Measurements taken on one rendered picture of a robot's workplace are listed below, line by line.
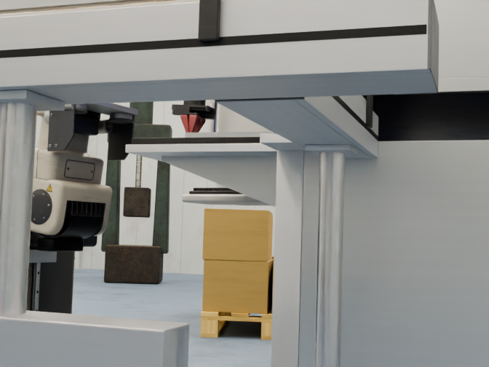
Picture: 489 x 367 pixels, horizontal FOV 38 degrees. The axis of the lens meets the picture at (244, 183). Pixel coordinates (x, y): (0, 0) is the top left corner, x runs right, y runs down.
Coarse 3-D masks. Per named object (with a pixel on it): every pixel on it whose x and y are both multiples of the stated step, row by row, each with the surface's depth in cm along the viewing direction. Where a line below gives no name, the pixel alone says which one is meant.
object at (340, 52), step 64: (0, 0) 95; (64, 0) 92; (128, 0) 89; (192, 0) 93; (256, 0) 81; (320, 0) 78; (384, 0) 76; (0, 64) 91; (64, 64) 88; (128, 64) 85; (192, 64) 83; (256, 64) 80; (320, 64) 78; (384, 64) 76
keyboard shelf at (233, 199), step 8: (184, 200) 262; (192, 200) 260; (200, 200) 258; (208, 200) 256; (216, 200) 255; (224, 200) 253; (232, 200) 252; (240, 200) 250; (248, 200) 248; (256, 200) 247
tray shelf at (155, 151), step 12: (132, 144) 178; (144, 144) 177; (156, 144) 176; (168, 144) 175; (180, 144) 174; (192, 144) 173; (204, 144) 172; (216, 144) 171; (228, 144) 170; (240, 144) 169; (252, 144) 168; (144, 156) 187; (156, 156) 186
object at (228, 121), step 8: (224, 112) 283; (232, 112) 281; (224, 120) 283; (232, 120) 281; (240, 120) 279; (248, 120) 277; (224, 128) 282; (232, 128) 281; (240, 128) 279; (248, 128) 277; (256, 128) 275; (264, 128) 274; (216, 184) 282
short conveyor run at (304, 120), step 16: (336, 96) 112; (352, 96) 126; (368, 96) 141; (240, 112) 104; (256, 112) 103; (272, 112) 103; (288, 112) 103; (304, 112) 102; (320, 112) 102; (336, 112) 113; (352, 112) 126; (368, 112) 141; (272, 128) 119; (288, 128) 118; (304, 128) 117; (320, 128) 117; (336, 128) 116; (352, 128) 127; (368, 128) 144; (304, 144) 138; (352, 144) 136; (368, 144) 144
